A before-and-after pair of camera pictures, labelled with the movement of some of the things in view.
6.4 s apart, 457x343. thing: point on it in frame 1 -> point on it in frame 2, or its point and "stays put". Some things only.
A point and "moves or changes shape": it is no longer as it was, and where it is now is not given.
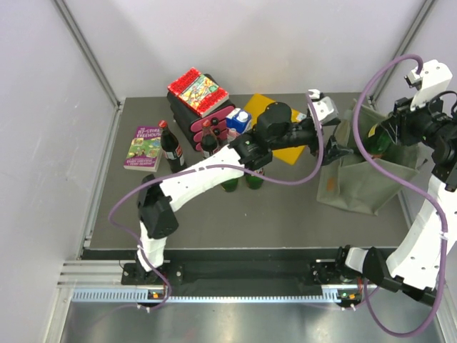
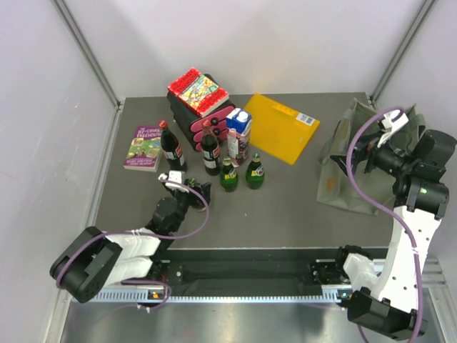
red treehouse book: (198, 92) stays put
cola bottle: (172, 149) stays put
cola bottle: (209, 140) stays put
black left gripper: (333, 151) -> (195, 200)
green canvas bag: (361, 181) stays put
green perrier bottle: (378, 141) moves or changes shape
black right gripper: (400, 129) -> (366, 147)
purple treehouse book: (145, 152) stays put
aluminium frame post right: (405, 43) stays put
